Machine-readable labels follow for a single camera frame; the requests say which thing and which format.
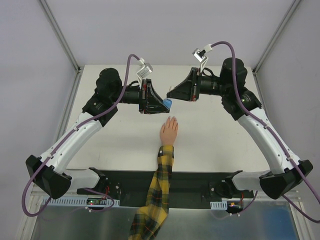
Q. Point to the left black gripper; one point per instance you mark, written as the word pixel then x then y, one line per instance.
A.
pixel 144 96

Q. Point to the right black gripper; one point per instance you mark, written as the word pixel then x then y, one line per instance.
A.
pixel 195 84

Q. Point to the blue nail polish bottle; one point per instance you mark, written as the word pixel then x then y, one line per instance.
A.
pixel 167 102

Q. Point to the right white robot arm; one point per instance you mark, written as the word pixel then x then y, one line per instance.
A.
pixel 286 169

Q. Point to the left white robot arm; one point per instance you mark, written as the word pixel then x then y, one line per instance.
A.
pixel 50 169

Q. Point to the yellow plaid sleeve forearm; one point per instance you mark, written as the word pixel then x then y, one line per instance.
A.
pixel 149 218

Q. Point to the mannequin hand with nails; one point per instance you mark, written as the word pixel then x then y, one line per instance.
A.
pixel 169 131

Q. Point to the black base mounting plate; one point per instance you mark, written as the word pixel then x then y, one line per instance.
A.
pixel 184 190

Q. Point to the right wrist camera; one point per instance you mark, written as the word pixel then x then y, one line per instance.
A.
pixel 200 55

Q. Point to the left aluminium frame post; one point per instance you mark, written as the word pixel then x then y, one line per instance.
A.
pixel 59 34

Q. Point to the aluminium frame post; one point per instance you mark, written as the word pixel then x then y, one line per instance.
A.
pixel 290 12
pixel 59 34

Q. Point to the right aluminium frame post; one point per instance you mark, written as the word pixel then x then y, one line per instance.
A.
pixel 290 12

